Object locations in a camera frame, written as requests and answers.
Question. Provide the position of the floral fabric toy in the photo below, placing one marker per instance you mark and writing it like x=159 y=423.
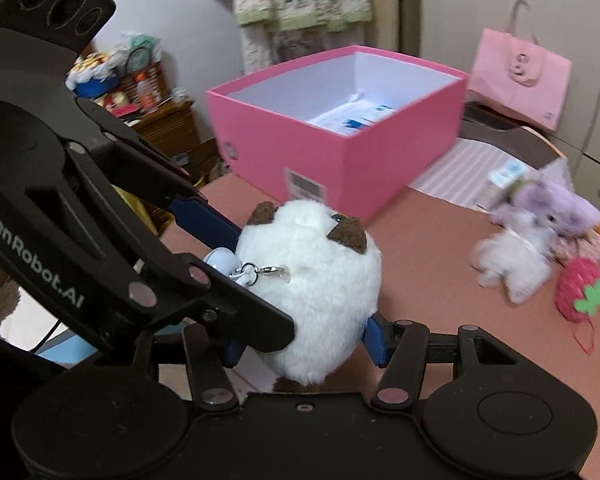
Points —
x=580 y=246

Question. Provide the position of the woven basket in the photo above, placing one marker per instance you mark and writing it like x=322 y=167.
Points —
x=142 y=72

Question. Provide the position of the pink tote bag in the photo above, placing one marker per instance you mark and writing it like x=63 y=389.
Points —
x=520 y=85

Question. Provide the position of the white wardrobe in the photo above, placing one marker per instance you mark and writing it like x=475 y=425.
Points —
x=550 y=35

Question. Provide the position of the purple plush toy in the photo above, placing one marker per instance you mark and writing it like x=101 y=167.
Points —
x=560 y=205

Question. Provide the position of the white printed papers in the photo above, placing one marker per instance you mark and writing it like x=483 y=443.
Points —
x=352 y=115

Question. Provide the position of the orange drink bottle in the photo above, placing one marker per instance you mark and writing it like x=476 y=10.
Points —
x=144 y=91

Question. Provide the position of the yellow cloth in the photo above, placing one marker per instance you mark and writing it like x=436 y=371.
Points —
x=137 y=207

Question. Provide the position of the brown blanket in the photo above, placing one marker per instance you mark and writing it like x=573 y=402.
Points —
x=545 y=142

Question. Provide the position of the pink cardboard box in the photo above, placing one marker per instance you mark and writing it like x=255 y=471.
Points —
x=360 y=160

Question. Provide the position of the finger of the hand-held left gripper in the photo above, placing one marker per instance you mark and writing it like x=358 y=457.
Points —
x=260 y=320
x=205 y=220

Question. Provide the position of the white round plush toy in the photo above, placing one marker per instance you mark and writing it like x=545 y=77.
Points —
x=320 y=290

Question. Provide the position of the small white carton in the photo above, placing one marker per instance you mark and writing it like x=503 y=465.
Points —
x=502 y=182

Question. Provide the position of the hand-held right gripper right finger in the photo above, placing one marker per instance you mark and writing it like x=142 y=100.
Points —
x=374 y=340

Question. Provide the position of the white plastic bag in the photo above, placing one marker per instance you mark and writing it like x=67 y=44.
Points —
x=139 y=42

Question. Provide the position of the small white plush toy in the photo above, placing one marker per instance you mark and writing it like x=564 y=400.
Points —
x=515 y=260

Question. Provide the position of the pink knitted strawberry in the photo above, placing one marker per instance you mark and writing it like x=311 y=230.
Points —
x=577 y=290

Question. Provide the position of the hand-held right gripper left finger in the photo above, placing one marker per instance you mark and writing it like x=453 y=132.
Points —
x=234 y=354

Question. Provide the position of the black suitcase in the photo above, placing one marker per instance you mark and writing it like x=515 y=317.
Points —
x=495 y=122

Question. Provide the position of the wooden nightstand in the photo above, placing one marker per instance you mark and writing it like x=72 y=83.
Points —
x=167 y=127

